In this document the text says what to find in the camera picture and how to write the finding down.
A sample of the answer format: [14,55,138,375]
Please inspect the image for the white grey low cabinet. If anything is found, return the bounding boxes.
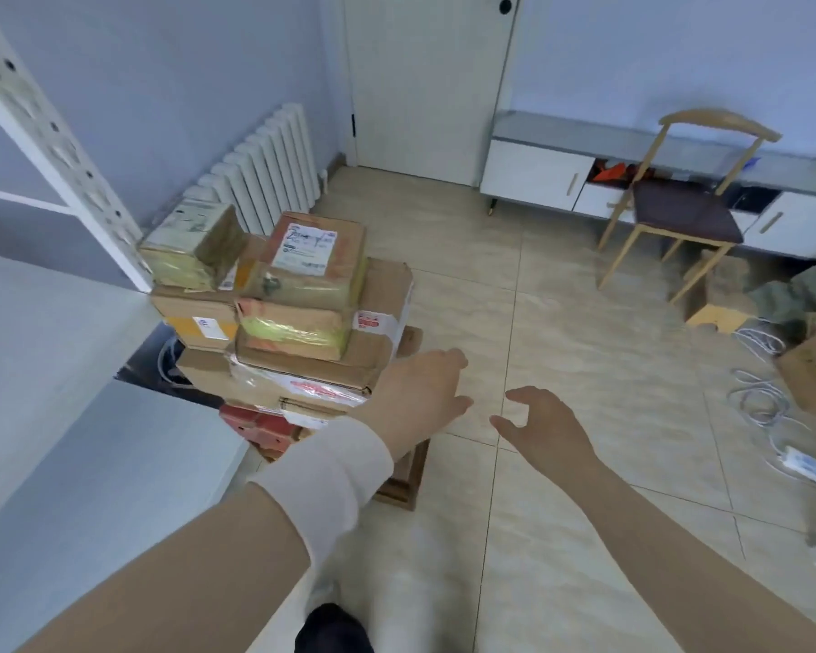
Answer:
[479,109,816,260]

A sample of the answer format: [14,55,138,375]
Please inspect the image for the stack of cardboard parcels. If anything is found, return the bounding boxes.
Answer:
[148,234,426,463]

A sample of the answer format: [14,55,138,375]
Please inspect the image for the small yellow-taped box marked 2-2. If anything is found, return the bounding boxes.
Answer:
[138,199,249,293]

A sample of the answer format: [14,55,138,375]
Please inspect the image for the white wristband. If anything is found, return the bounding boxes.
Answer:
[247,415,395,572]

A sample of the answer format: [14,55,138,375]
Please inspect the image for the white metal shelf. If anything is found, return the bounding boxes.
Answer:
[0,0,254,653]

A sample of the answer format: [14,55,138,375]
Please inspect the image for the wooden chair dark seat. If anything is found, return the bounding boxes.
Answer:
[597,108,783,307]

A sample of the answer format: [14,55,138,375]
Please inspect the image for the brown taped box marked 2-1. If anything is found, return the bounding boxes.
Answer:
[241,211,370,314]

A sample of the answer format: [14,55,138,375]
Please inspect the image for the person's left forearm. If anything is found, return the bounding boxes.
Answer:
[13,482,312,653]

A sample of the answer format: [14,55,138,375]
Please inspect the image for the grey-green cloth bag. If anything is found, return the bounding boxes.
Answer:
[744,254,816,327]

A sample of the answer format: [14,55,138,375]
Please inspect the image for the white radiator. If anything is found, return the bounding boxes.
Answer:
[181,102,325,238]

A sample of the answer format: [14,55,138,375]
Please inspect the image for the white power strip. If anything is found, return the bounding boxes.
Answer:
[782,444,816,495]

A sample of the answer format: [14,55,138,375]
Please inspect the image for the white cable bundle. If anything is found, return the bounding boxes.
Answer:
[727,318,814,470]

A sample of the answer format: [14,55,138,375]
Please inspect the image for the person's dark trousers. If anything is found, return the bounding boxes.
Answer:
[294,602,375,653]

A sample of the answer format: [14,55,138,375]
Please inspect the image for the person's right forearm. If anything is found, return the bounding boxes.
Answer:
[562,460,816,653]

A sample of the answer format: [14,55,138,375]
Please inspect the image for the white door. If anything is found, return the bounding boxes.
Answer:
[343,0,521,190]

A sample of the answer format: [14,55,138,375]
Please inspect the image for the light wooden step stool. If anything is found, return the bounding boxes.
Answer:
[683,249,763,334]

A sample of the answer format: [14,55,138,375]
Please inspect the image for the orange cloth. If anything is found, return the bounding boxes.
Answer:
[591,161,654,184]

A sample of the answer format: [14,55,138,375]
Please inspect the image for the person's right hand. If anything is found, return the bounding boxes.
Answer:
[488,385,605,495]

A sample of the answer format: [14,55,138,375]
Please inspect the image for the person's left hand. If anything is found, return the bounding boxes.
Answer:
[353,347,475,464]

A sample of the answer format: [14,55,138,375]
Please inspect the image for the black trash bin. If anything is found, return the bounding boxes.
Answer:
[152,329,226,405]

